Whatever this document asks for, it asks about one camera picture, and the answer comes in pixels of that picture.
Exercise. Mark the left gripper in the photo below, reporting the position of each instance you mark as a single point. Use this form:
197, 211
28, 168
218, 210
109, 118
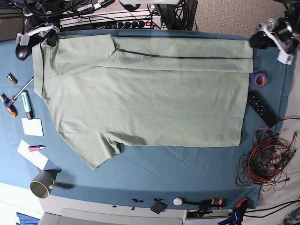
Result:
285, 32

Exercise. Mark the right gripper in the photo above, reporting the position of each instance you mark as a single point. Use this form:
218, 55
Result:
46, 29

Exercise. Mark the sage green T-shirt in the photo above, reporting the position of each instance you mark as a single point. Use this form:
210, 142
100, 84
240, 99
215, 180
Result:
103, 90

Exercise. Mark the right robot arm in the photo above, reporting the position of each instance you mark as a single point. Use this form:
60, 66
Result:
43, 18

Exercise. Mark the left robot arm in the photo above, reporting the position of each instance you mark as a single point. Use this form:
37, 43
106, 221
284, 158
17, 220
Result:
292, 11

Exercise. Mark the black computer mouse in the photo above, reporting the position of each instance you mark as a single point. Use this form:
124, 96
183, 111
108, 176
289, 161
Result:
23, 52

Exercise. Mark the purple tape roll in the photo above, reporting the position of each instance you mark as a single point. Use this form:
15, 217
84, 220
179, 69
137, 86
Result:
259, 80

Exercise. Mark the black remote control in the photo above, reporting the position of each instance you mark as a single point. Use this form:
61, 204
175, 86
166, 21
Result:
264, 110

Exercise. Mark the light blue highlighter marker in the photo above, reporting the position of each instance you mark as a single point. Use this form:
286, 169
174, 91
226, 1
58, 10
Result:
27, 105

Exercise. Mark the silver pen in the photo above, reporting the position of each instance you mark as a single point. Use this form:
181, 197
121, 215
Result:
22, 89

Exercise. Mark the blue orange screwdriver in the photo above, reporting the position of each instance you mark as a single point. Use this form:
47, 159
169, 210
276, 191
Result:
9, 105

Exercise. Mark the white square paper note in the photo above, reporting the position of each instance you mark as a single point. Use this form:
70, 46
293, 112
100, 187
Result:
32, 127

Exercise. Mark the white power strip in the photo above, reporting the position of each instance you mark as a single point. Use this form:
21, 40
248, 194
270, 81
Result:
141, 19

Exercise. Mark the small pink glue tube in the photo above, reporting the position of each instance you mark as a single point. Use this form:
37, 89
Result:
35, 148

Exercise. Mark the white rectangular paper slip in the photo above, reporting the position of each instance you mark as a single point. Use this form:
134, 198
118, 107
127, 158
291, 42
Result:
35, 157

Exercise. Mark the grey ceramic mug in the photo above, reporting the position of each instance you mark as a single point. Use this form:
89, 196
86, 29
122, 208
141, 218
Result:
42, 185

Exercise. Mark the blue table cloth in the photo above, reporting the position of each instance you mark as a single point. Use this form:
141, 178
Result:
138, 174

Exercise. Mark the orange black bar clamp bottom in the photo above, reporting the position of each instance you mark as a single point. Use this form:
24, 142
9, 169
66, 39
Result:
204, 206

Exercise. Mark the blue black clamp bottom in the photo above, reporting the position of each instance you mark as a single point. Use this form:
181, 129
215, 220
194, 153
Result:
236, 216

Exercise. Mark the white round puck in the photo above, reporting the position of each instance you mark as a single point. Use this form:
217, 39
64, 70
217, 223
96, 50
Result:
178, 201

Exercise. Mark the black square plate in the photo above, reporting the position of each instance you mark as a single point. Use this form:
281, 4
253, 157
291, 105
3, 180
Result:
158, 207

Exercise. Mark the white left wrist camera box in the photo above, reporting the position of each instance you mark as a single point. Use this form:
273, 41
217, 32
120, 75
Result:
285, 58

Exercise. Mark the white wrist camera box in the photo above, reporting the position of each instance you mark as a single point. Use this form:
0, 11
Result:
22, 39
285, 58

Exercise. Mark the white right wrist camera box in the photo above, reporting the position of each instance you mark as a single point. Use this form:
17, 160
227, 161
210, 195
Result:
22, 39

